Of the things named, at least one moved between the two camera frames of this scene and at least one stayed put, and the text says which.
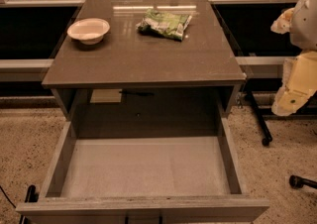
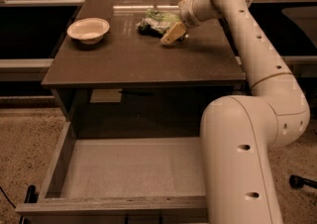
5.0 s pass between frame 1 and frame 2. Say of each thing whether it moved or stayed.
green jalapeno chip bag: stayed
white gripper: moved
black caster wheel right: stayed
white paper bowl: stayed
